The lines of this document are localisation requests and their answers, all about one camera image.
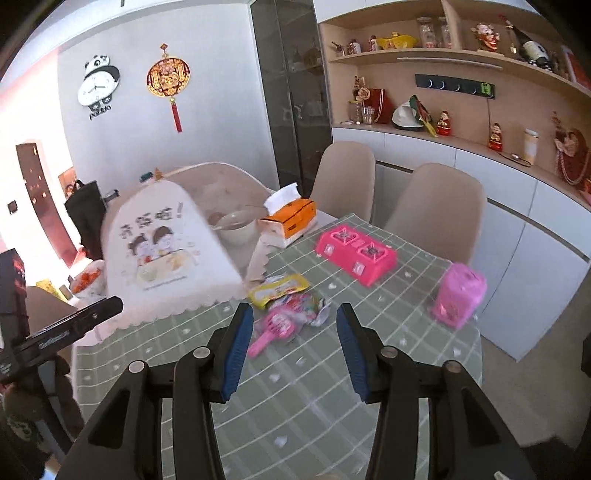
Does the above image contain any brown door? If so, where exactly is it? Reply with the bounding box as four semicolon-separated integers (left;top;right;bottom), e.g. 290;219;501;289
15;142;78;268

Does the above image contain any yellow snack packet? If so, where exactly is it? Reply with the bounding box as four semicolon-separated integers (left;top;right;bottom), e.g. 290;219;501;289
248;273;309;310

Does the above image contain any beige lace cloth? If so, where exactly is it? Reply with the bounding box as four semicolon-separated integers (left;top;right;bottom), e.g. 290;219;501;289
244;236;282;283

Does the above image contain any cream cup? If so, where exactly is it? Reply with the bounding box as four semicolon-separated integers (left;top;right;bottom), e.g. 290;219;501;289
523;128;541;164

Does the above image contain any black hook rail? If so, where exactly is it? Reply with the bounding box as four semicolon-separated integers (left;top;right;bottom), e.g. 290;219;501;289
414;74;497;99

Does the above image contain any red gold wall ornament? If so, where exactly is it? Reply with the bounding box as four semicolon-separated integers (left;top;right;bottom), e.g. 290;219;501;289
146;43;191;134

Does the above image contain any orange tissue box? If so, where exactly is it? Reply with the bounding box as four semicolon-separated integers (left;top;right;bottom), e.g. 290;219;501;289
257;183;318;249

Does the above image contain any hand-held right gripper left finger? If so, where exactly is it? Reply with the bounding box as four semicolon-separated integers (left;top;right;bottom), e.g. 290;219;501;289
59;302;256;480

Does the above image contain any white printed food cover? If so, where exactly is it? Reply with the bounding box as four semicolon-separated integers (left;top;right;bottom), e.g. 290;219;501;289
100;178;245;330

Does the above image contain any colourful wrapper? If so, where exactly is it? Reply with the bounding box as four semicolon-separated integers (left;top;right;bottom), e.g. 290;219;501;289
272;295;332;328

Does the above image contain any white bowl with orange food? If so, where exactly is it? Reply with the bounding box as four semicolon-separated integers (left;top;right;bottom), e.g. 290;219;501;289
70;260;107;296

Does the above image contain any pink toy stove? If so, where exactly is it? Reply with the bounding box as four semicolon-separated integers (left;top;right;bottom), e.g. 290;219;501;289
315;224;399;288

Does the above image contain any flower vase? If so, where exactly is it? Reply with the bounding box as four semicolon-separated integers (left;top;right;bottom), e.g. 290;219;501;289
353;76;376;124

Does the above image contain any dark wine bottle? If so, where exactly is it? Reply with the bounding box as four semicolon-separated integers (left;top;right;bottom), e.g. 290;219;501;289
503;16;552;70

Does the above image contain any beige mesh food cover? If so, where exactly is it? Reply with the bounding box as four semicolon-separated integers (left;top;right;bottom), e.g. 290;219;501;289
157;161;278;259

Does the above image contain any pink toy bin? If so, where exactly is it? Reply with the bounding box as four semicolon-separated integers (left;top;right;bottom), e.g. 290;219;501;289
431;263;488;329

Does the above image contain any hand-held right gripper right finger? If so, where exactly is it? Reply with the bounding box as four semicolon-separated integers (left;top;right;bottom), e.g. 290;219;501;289
335;302;539;480

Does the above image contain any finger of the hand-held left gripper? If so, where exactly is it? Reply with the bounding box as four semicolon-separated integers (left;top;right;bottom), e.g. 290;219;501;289
18;296;124;360

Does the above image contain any white lower cabinet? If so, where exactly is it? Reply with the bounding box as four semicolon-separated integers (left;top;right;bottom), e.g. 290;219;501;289
331;127;591;361

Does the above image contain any yellow bowl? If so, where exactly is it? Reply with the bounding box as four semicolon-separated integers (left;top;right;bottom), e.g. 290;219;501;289
376;32;419;51

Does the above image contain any red frame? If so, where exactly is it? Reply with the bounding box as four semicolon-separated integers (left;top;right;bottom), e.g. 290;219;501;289
561;45;591;88

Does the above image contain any wooden shelf unit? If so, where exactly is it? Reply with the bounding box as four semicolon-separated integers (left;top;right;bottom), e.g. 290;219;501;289
318;0;591;206

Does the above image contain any pink toy dustpan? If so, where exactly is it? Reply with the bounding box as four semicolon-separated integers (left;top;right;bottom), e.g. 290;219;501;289
247;308;297;359

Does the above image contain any bust with pearl necklace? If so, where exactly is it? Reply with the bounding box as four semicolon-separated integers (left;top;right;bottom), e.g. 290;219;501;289
551;111;591;185

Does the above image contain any dark glass cabinet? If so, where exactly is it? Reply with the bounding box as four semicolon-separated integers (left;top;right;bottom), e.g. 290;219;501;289
250;0;334;197

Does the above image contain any white bowl with spoon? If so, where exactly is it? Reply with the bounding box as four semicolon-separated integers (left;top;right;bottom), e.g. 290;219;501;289
209;210;259;247

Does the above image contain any green checked tablecloth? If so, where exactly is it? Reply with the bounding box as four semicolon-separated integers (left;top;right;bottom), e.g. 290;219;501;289
74;212;483;480

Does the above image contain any red gold figurine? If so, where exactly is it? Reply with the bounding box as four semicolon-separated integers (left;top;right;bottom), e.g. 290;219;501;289
471;23;502;52

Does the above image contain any panda wall clock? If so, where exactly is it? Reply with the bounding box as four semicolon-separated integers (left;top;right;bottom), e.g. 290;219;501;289
78;55;121;121

